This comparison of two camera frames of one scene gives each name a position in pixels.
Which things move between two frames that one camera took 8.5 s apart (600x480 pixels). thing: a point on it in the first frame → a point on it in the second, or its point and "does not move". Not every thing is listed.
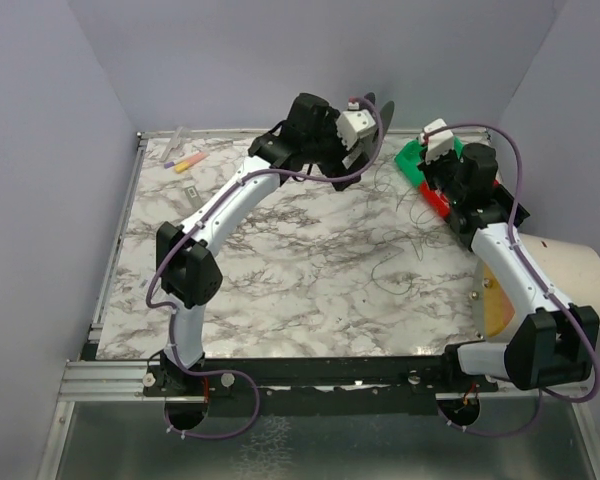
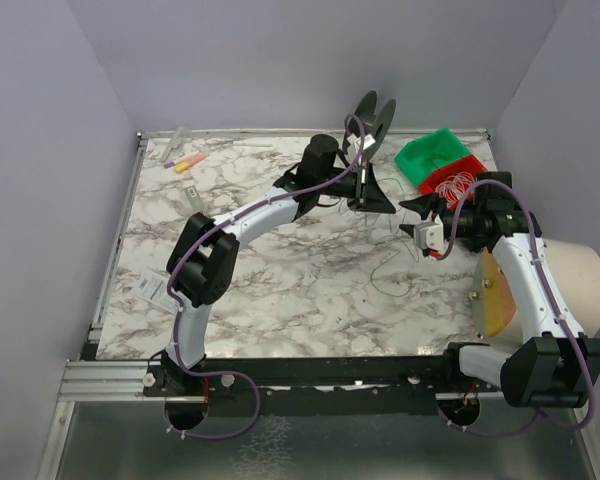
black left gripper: x=362 y=151 → x=361 y=186
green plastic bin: x=409 y=157 does not move
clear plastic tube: x=173 y=143 does not move
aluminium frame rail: x=84 y=377 does not move
